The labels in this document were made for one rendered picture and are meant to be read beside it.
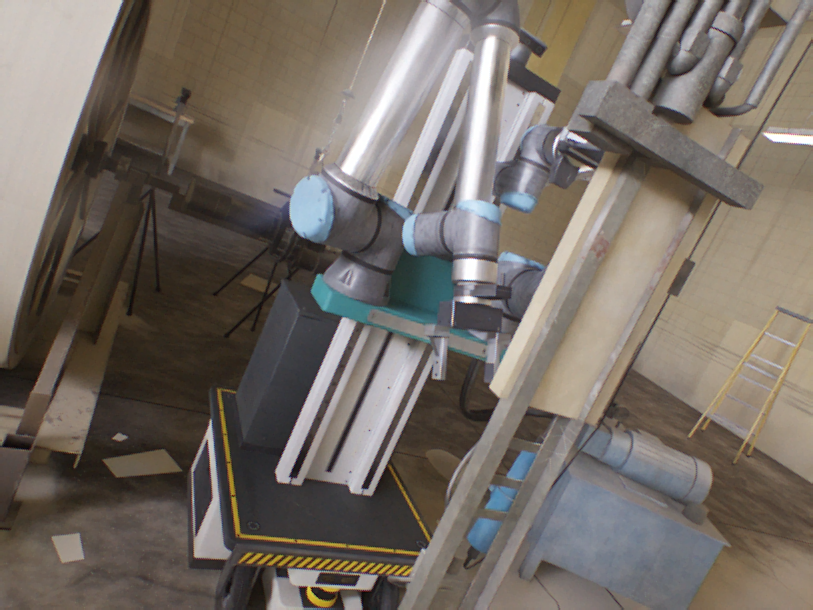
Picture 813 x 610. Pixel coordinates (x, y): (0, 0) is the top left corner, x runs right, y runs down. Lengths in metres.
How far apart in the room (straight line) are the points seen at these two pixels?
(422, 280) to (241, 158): 9.13
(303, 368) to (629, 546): 1.62
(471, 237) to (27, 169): 1.22
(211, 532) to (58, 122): 1.20
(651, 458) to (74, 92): 2.46
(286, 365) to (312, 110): 9.10
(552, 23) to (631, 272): 6.43
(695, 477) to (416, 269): 1.68
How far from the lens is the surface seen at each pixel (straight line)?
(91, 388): 2.53
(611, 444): 2.77
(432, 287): 1.80
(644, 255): 1.10
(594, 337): 1.09
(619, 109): 0.88
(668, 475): 2.87
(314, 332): 1.96
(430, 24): 1.40
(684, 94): 1.01
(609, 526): 2.80
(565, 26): 7.51
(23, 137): 1.91
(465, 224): 1.16
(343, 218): 1.41
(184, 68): 10.69
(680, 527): 2.88
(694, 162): 0.99
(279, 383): 2.01
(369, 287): 1.55
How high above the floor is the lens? 1.34
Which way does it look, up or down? 10 degrees down
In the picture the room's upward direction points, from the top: 25 degrees clockwise
